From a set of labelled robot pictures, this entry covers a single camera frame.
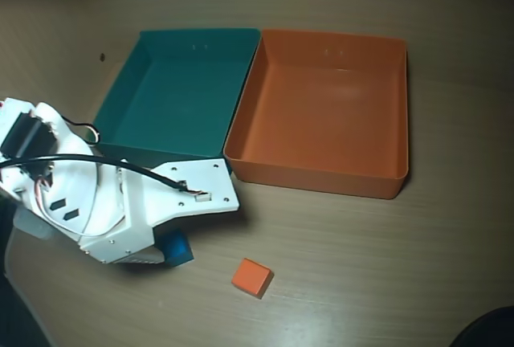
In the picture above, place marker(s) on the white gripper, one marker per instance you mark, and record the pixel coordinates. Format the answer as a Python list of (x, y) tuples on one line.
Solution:
[(120, 242)]

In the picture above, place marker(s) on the blue cube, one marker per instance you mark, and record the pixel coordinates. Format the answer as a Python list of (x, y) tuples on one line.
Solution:
[(178, 248)]

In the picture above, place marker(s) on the orange cube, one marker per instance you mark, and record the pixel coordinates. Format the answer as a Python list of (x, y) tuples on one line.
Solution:
[(251, 275)]

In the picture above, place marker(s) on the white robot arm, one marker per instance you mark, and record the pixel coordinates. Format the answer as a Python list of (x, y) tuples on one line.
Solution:
[(68, 170)]

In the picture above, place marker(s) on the teal plastic box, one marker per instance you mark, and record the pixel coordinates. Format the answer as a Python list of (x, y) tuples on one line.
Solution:
[(180, 94)]

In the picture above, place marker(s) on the orange plastic box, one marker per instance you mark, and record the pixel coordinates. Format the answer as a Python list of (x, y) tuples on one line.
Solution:
[(321, 122)]

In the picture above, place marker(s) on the black round object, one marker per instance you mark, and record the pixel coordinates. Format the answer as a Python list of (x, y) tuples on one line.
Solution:
[(494, 331)]

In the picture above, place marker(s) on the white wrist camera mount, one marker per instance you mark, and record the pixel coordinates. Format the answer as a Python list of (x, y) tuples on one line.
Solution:
[(209, 180)]

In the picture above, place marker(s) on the translucent grey base plate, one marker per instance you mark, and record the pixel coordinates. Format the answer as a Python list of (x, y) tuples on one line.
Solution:
[(34, 226)]

